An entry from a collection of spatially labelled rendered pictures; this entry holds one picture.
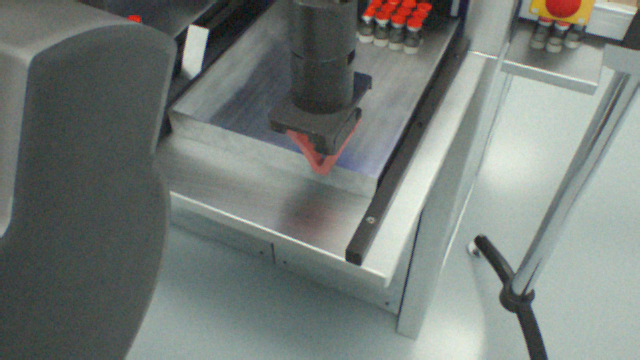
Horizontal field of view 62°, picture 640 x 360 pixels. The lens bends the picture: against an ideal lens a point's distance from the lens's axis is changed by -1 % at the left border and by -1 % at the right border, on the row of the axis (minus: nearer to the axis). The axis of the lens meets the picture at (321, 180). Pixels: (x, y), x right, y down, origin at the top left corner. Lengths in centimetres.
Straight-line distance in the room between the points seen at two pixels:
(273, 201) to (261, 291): 98
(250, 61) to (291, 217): 28
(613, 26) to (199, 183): 62
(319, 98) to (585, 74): 45
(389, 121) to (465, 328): 95
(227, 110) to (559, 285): 122
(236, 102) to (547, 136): 155
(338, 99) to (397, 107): 22
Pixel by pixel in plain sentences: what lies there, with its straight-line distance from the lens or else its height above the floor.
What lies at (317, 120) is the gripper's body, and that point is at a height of 101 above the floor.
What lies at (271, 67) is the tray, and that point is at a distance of 76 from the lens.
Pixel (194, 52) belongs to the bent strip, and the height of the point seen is 91.
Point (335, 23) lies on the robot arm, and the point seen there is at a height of 109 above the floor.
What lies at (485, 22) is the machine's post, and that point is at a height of 93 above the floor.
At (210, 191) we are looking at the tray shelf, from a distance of 60.
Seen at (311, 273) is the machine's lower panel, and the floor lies 12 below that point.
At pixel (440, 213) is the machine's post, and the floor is 52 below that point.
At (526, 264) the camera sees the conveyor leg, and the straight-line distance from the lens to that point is 135.
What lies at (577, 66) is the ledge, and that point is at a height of 88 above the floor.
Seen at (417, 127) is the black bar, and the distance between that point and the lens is 64.
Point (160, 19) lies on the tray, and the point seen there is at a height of 88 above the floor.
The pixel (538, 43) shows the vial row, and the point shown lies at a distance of 85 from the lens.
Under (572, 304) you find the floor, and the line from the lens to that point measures 167.
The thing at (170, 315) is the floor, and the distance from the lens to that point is 156.
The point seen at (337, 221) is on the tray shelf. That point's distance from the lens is 56.
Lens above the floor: 132
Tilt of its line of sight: 48 degrees down
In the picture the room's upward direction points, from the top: straight up
